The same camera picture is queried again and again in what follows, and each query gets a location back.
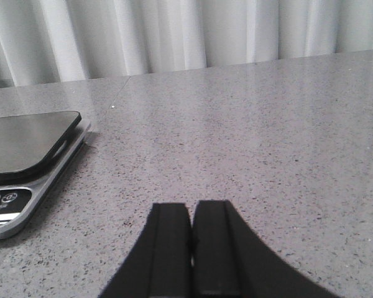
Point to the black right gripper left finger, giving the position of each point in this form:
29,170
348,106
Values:
159,264

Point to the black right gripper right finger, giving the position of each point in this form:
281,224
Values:
230,260

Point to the silver black kitchen scale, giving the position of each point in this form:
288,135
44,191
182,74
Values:
34,151

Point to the white pleated curtain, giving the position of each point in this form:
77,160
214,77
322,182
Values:
57,41

